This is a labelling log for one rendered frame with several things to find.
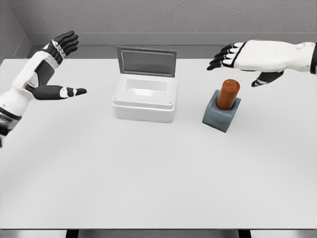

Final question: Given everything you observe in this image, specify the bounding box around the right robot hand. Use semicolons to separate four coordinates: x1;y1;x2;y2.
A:
207;39;299;88

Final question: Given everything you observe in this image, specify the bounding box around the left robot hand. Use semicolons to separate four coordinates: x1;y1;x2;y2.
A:
10;30;88;101

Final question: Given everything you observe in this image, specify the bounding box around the orange-brown cylinder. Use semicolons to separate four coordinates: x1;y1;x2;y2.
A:
216;79;241;111

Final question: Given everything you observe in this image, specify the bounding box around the grey-blue holder block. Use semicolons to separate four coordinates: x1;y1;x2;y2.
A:
202;89;242;133

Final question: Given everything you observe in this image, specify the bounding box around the white box with hinged lid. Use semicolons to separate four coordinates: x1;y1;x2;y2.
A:
111;46;178;124

